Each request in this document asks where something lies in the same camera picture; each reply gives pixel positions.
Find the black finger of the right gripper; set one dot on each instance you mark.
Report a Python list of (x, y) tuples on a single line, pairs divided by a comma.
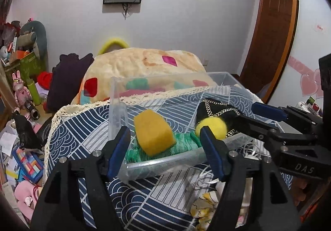
[(251, 127)]

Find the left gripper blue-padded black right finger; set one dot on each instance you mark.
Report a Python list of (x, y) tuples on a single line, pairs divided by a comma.
[(271, 206)]

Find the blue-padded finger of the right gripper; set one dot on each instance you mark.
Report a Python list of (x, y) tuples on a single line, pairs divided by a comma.
[(268, 111)]

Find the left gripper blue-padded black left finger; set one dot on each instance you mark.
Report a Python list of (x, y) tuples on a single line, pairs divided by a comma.
[(59, 206)]

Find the yellow felt ball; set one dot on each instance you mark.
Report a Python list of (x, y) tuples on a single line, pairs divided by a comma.
[(216, 125)]

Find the yellow sponge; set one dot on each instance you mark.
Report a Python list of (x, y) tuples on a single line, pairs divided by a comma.
[(153, 133)]

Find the person's right hand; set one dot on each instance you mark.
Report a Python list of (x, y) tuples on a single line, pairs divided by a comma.
[(298, 187)]

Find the pink plush toy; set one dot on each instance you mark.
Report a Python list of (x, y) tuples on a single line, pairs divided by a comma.
[(27, 195)]

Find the white wardrobe sliding door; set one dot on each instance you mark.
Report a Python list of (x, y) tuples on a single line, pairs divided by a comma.
[(301, 76)]

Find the yellow white patterned socks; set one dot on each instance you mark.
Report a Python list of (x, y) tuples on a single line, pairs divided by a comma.
[(203, 209)]

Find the colourful blue-framed box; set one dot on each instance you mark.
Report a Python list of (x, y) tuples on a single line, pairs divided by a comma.
[(30, 164)]

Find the brown wooden door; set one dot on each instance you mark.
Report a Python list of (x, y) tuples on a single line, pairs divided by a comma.
[(270, 46)]

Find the green knitted cloth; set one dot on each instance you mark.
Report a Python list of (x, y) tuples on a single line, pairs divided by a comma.
[(184, 142)]

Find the blue white patterned tablecloth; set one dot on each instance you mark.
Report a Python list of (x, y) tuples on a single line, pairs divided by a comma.
[(161, 194)]

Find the black plastic bag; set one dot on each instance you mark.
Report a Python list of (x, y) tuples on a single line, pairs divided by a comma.
[(28, 138)]

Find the clear plastic storage box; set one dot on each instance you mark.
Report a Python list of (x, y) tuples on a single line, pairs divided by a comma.
[(178, 107)]

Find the pink rabbit toy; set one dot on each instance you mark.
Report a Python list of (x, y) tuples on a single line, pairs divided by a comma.
[(21, 92)]

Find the green bottle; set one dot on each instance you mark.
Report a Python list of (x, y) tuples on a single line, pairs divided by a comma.
[(34, 92)]

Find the red cloth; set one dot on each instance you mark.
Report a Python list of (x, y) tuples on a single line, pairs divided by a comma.
[(44, 79)]

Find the dark purple garment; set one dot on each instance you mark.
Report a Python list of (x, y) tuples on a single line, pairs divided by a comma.
[(66, 80)]

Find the green cardboard box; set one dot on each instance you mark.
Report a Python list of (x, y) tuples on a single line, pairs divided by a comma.
[(30, 67)]

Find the beige blanket with colourful patches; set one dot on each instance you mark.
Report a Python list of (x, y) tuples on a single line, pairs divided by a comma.
[(139, 62)]

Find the yellow curved plush hoop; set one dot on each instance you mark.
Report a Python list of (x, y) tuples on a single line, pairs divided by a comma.
[(112, 43)]

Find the grey-green plush pillow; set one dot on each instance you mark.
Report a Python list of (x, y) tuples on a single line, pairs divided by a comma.
[(33, 36)]

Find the black pouch with chain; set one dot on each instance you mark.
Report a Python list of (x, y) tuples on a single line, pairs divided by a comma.
[(209, 107)]

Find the black camera lens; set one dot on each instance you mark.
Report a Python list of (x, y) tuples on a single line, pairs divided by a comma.
[(34, 113)]

